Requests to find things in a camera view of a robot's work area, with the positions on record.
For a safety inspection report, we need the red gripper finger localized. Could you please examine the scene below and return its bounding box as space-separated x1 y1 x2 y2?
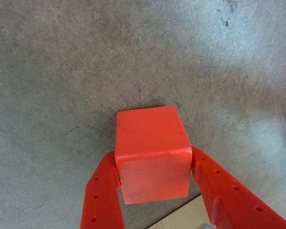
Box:
192 146 286 229
80 150 126 229

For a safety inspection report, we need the red wooden cube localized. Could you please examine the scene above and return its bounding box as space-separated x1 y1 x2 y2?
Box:
114 105 193 205

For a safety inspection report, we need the wooden shape sorter box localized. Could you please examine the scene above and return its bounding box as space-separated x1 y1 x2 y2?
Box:
145 193 212 229

